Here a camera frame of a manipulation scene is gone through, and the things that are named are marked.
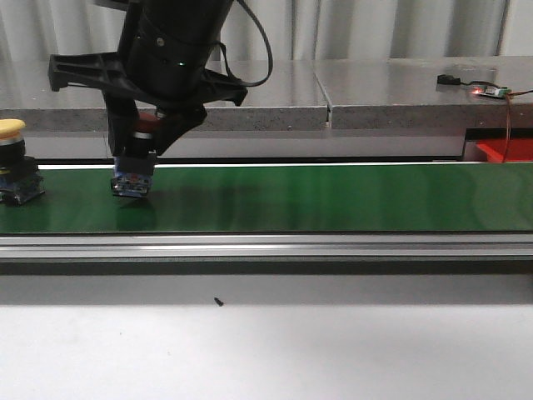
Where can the black plug connector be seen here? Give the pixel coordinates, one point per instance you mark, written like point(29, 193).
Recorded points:
point(448, 80)

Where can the red plastic tray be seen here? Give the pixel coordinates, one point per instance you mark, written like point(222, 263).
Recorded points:
point(499, 151)

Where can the white pleated curtain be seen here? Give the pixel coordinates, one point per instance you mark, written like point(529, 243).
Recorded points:
point(291, 30)

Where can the small green circuit board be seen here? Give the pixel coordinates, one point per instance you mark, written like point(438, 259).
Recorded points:
point(491, 91)

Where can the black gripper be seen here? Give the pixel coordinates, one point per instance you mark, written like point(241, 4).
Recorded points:
point(161, 60)

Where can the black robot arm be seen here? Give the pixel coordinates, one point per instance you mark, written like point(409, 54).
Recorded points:
point(156, 84)

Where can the green conveyor belt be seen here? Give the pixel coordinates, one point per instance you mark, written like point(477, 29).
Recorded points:
point(437, 197)

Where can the red mushroom push button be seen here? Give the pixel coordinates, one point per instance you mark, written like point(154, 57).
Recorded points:
point(134, 166)

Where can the yellow mushroom push button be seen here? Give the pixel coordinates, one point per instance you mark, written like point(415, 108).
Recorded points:
point(21, 180)

